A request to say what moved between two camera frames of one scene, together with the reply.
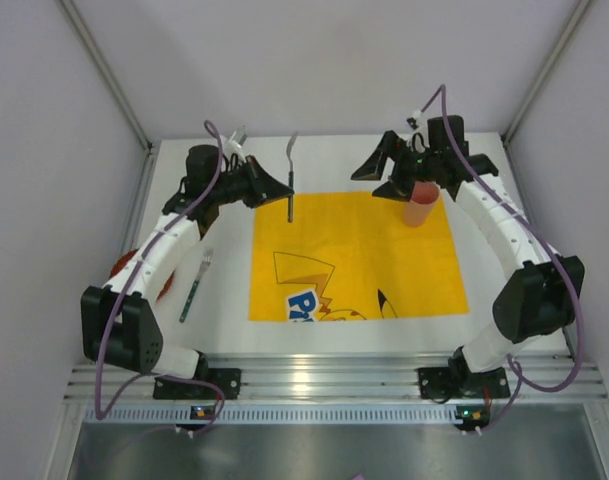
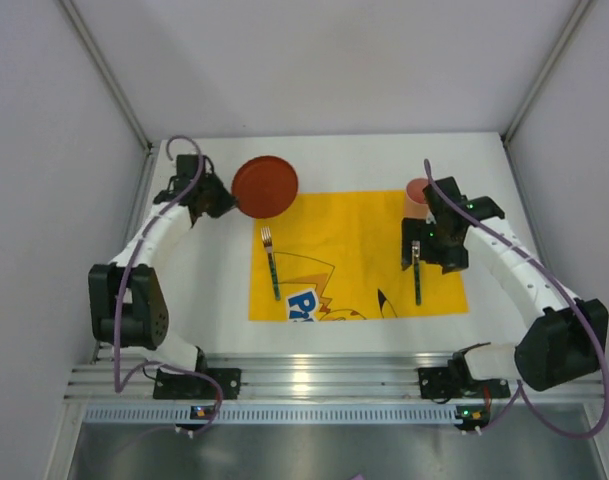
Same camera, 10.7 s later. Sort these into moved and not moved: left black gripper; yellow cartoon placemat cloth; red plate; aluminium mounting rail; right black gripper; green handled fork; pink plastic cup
Moved: right black gripper; green handled fork; red plate; left black gripper
Not moved: aluminium mounting rail; yellow cartoon placemat cloth; pink plastic cup
